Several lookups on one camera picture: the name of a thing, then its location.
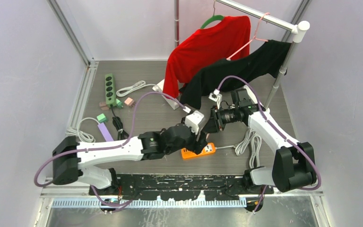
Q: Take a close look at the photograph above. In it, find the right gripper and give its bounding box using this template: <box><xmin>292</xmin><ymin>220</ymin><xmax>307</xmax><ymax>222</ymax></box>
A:
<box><xmin>203</xmin><ymin>105</ymin><xmax>239</xmax><ymax>134</ymax></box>

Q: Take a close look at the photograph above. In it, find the orange power strip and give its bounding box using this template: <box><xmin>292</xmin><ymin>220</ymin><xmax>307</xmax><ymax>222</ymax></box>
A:
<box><xmin>181</xmin><ymin>143</ymin><xmax>216</xmax><ymax>160</ymax></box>

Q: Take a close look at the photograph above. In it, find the white cable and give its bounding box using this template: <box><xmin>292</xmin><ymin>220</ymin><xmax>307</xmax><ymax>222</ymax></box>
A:
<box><xmin>216</xmin><ymin>128</ymin><xmax>254</xmax><ymax>157</ymax></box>
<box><xmin>116</xmin><ymin>80</ymin><xmax>159</xmax><ymax>98</ymax></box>
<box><xmin>249</xmin><ymin>133</ymin><xmax>263</xmax><ymax>170</ymax></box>

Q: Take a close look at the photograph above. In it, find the pink plug adapter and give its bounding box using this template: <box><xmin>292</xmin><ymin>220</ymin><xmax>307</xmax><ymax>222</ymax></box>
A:
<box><xmin>99</xmin><ymin>102</ymin><xmax>110</xmax><ymax>111</ymax></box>
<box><xmin>124</xmin><ymin>97</ymin><xmax>136</xmax><ymax>108</ymax></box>

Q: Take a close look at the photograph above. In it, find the purple power strip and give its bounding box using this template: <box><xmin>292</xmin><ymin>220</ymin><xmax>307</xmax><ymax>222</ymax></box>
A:
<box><xmin>98</xmin><ymin>122</ymin><xmax>114</xmax><ymax>142</ymax></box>

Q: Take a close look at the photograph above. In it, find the green power strip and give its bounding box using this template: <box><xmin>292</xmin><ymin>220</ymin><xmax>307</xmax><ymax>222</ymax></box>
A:
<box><xmin>104</xmin><ymin>73</ymin><xmax>116</xmax><ymax>107</ymax></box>

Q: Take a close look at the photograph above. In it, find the teal green plug adapter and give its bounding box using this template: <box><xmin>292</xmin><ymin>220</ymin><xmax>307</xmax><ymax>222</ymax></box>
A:
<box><xmin>96</xmin><ymin>113</ymin><xmax>108</xmax><ymax>123</ymax></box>

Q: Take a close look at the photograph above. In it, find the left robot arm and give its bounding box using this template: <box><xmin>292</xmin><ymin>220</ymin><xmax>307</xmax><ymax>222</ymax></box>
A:
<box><xmin>52</xmin><ymin>123</ymin><xmax>207</xmax><ymax>195</ymax></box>

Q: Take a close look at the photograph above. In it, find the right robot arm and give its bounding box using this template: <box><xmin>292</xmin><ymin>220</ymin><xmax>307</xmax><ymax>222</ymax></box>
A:
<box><xmin>199</xmin><ymin>89</ymin><xmax>321</xmax><ymax>194</ymax></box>

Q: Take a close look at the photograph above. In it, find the red shirt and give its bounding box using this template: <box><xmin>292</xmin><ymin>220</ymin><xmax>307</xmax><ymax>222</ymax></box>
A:
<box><xmin>163</xmin><ymin>16</ymin><xmax>251</xmax><ymax>98</ymax></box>

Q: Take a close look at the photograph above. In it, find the black shirt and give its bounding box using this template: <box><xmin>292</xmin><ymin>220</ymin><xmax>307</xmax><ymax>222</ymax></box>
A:
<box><xmin>180</xmin><ymin>40</ymin><xmax>291</xmax><ymax>109</ymax></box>

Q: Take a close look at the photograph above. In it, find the pink hanger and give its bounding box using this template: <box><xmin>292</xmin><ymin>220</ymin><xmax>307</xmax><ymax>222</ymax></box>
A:
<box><xmin>226</xmin><ymin>12</ymin><xmax>270</xmax><ymax>61</ymax></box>

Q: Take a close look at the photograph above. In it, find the green hanger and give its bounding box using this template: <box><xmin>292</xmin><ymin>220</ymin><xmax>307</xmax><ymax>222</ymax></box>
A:
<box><xmin>200</xmin><ymin>0</ymin><xmax>224</xmax><ymax>29</ymax></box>

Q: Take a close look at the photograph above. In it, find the metal clothes rack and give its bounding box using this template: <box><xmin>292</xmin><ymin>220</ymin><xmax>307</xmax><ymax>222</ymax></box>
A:
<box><xmin>152</xmin><ymin>0</ymin><xmax>311</xmax><ymax>110</ymax></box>

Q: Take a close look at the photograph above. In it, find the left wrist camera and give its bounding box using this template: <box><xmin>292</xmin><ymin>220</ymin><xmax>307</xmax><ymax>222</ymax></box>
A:
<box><xmin>184</xmin><ymin>110</ymin><xmax>206</xmax><ymax>135</ymax></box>

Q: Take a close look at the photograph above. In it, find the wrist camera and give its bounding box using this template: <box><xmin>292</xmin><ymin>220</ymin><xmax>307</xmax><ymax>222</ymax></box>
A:
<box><xmin>184</xmin><ymin>110</ymin><xmax>206</xmax><ymax>135</ymax></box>
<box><xmin>208</xmin><ymin>89</ymin><xmax>222</xmax><ymax>109</ymax></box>

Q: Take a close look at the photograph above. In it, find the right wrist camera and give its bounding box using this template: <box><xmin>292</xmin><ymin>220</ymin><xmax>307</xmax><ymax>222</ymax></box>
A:
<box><xmin>208</xmin><ymin>89</ymin><xmax>222</xmax><ymax>109</ymax></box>

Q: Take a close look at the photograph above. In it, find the white coiled cable front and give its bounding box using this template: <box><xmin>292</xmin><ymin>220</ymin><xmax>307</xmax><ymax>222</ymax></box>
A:
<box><xmin>249</xmin><ymin>133</ymin><xmax>263</xmax><ymax>170</ymax></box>

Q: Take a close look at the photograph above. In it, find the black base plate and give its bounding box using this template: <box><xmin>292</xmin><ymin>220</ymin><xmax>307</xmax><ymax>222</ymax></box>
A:
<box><xmin>97</xmin><ymin>174</ymin><xmax>262</xmax><ymax>201</ymax></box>

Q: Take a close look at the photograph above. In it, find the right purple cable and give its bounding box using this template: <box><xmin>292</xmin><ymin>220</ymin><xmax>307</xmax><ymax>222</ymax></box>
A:
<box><xmin>216</xmin><ymin>75</ymin><xmax>322</xmax><ymax>214</ymax></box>

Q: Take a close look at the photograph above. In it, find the white coiled cable back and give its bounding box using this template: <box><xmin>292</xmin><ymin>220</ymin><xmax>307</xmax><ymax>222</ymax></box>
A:
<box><xmin>116</xmin><ymin>80</ymin><xmax>159</xmax><ymax>98</ymax></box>

